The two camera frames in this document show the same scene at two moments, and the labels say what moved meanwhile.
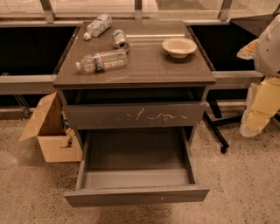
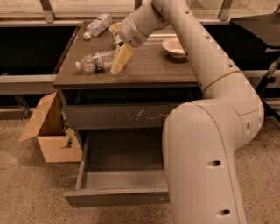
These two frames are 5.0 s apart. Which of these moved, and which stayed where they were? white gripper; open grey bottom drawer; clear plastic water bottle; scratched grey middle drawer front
Moved: white gripper
Stayed: scratched grey middle drawer front; clear plastic water bottle; open grey bottom drawer
